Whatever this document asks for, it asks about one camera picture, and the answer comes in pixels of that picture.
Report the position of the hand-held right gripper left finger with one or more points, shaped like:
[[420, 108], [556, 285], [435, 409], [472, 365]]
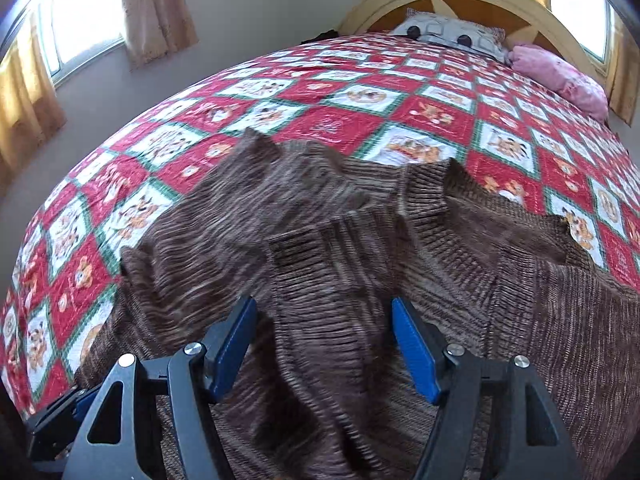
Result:
[[235, 350]]

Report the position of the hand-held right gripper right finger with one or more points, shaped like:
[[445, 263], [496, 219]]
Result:
[[415, 350]]

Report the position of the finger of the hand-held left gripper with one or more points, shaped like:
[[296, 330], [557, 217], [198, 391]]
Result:
[[55, 425]]

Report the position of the brown knitted sweater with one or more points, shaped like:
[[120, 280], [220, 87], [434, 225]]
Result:
[[325, 240]]

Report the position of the red checkered printed bedspread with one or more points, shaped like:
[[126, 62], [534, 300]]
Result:
[[350, 120]]

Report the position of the pink pillow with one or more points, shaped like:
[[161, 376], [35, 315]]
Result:
[[565, 75]]

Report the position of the yellow curtain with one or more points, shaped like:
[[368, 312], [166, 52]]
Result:
[[25, 110], [625, 75], [157, 10]]

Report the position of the grey white patterned pillow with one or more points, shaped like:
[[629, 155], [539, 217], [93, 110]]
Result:
[[450, 32]]

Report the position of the bright window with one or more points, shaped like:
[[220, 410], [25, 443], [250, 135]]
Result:
[[580, 0], [80, 15]]

